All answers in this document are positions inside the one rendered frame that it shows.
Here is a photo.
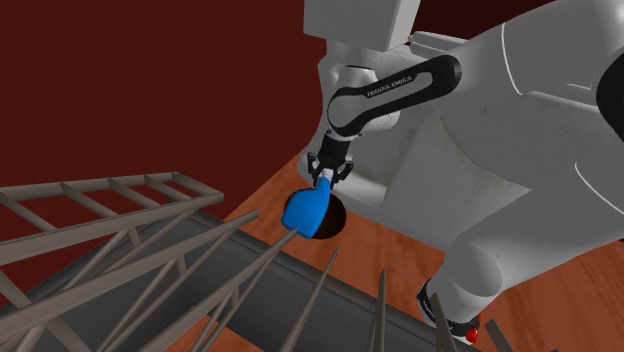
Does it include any blue bottle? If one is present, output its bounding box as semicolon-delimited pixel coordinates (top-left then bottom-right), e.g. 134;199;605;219
281;175;334;240

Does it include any dark brown round bowl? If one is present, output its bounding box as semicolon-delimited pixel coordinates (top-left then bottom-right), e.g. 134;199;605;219
310;194;349;242

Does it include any grey metal frame rack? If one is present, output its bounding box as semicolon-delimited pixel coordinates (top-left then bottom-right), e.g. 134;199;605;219
0;170;562;352

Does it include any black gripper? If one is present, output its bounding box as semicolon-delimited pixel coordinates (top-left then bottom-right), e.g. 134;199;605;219
306;131;355;190

